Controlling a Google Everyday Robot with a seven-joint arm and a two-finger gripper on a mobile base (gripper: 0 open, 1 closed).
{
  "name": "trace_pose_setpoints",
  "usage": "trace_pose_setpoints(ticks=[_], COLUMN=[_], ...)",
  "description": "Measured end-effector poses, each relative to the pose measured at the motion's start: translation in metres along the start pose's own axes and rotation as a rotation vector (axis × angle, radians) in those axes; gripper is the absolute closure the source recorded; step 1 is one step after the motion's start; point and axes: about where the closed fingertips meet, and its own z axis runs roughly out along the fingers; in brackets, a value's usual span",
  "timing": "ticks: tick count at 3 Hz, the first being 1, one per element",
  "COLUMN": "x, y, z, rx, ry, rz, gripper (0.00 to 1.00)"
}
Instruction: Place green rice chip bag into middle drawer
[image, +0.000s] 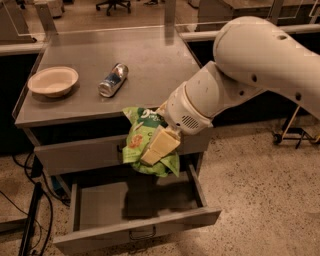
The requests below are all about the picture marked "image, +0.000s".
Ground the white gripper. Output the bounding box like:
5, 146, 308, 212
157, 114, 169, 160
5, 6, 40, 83
140, 82, 212, 166

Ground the green rice chip bag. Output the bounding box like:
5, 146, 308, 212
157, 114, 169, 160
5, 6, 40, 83
123, 107, 180, 177

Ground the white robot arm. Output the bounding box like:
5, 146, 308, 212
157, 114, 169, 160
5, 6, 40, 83
140, 16, 320, 166

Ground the open grey middle drawer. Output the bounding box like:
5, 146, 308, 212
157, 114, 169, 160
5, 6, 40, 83
53, 165, 221, 256

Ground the grey metal drawer cabinet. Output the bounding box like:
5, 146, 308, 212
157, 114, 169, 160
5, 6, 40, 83
16, 27, 220, 256

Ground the closed grey top drawer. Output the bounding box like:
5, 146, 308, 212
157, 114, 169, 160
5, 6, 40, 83
33, 126, 215, 176

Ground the silver blue drink can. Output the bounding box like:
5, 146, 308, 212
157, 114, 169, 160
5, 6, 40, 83
98, 63, 129, 98

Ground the white paper bowl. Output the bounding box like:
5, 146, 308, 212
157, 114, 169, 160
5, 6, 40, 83
27, 66, 79, 98

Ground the black office chair base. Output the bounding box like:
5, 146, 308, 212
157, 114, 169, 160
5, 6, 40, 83
95, 0, 131, 16

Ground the black floor stand bar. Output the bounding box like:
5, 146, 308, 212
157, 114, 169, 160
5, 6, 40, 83
18, 182, 42, 256

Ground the yellow wheeled cart frame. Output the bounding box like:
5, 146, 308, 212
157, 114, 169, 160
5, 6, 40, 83
273, 105, 320, 149

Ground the black floor cable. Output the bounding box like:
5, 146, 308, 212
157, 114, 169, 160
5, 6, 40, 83
0, 152, 71, 256

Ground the dark counter with rail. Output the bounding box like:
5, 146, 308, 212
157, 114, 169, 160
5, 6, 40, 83
182, 0, 320, 127

